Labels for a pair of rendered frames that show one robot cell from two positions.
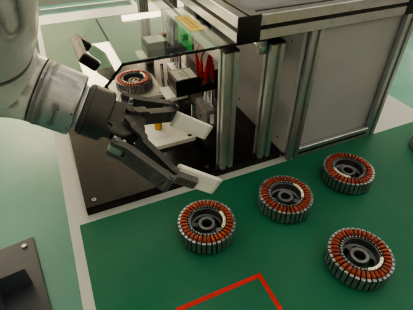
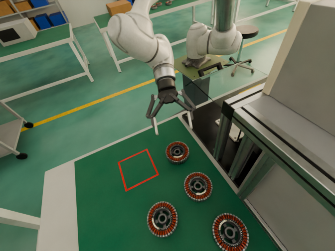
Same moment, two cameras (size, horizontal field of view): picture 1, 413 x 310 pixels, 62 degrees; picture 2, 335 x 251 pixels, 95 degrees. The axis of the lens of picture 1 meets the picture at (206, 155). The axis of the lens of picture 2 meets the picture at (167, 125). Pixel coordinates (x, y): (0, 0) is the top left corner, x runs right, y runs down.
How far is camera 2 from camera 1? 0.61 m
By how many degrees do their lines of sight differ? 66
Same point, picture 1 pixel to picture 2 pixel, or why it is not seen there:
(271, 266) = (162, 179)
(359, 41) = (320, 216)
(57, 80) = (158, 69)
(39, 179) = not seen: hidden behind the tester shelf
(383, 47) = not seen: outside the picture
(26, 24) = (128, 51)
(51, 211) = not seen: hidden behind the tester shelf
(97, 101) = (160, 82)
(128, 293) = (152, 135)
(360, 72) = (313, 237)
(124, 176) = (200, 120)
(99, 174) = (199, 113)
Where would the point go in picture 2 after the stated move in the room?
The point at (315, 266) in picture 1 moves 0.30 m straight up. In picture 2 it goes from (161, 198) to (143, 165)
